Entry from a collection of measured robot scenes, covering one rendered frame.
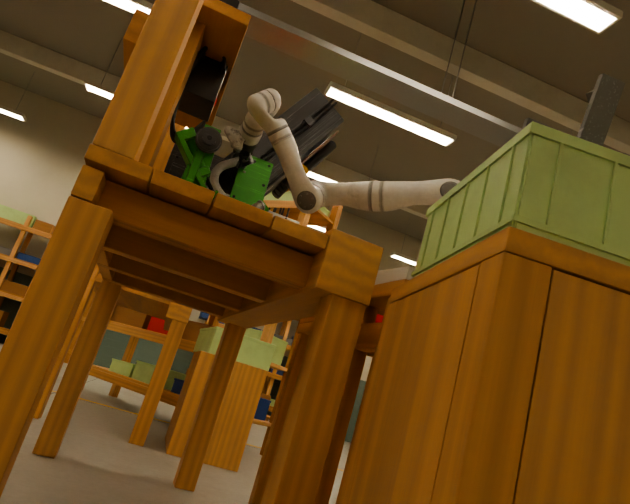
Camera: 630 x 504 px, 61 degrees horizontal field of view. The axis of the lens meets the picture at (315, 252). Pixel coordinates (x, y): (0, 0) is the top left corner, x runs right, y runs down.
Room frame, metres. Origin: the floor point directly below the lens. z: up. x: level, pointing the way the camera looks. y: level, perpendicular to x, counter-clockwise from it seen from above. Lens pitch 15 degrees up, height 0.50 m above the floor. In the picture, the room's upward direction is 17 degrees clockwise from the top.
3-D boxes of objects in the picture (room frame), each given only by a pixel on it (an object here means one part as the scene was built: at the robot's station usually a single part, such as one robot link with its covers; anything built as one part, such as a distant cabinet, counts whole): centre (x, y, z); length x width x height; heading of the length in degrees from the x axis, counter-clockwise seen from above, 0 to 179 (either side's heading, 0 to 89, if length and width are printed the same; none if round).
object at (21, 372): (1.87, 0.37, 0.44); 1.49 x 0.70 x 0.88; 15
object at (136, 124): (1.80, 0.66, 1.36); 1.49 x 0.09 x 0.97; 15
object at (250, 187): (1.82, 0.29, 1.17); 0.13 x 0.12 x 0.20; 15
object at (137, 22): (1.78, 0.73, 1.23); 1.30 x 0.05 x 0.09; 15
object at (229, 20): (1.81, 0.62, 1.52); 0.90 x 0.25 x 0.04; 15
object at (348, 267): (1.95, 0.10, 0.82); 1.50 x 0.14 x 0.15; 15
